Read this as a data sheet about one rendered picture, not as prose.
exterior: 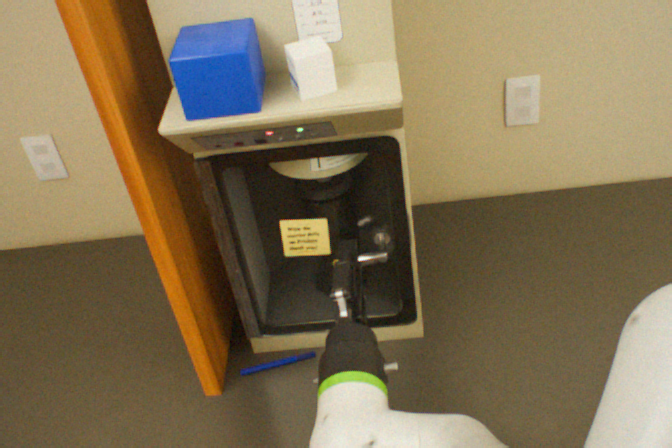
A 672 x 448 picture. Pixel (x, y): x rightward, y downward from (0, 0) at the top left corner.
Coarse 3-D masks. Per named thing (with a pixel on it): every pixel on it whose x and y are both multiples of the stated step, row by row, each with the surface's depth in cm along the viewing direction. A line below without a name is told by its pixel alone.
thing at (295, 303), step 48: (336, 144) 111; (384, 144) 111; (240, 192) 117; (288, 192) 117; (336, 192) 117; (384, 192) 117; (240, 240) 123; (336, 240) 123; (288, 288) 130; (384, 288) 129
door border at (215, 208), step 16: (208, 176) 115; (208, 192) 117; (208, 208) 118; (224, 224) 121; (224, 240) 123; (224, 256) 125; (240, 272) 127; (240, 288) 129; (240, 304) 132; (256, 336) 137
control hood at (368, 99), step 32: (384, 64) 103; (288, 96) 100; (320, 96) 99; (352, 96) 97; (384, 96) 96; (160, 128) 98; (192, 128) 98; (224, 128) 98; (256, 128) 100; (352, 128) 105; (384, 128) 107
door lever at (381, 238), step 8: (384, 232) 122; (376, 240) 122; (384, 240) 121; (384, 248) 120; (360, 256) 119; (368, 256) 119; (376, 256) 118; (384, 256) 118; (360, 264) 119; (368, 264) 119
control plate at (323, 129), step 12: (240, 132) 101; (252, 132) 101; (264, 132) 102; (276, 132) 103; (288, 132) 103; (300, 132) 104; (312, 132) 105; (324, 132) 105; (204, 144) 105; (216, 144) 106; (228, 144) 107; (252, 144) 108
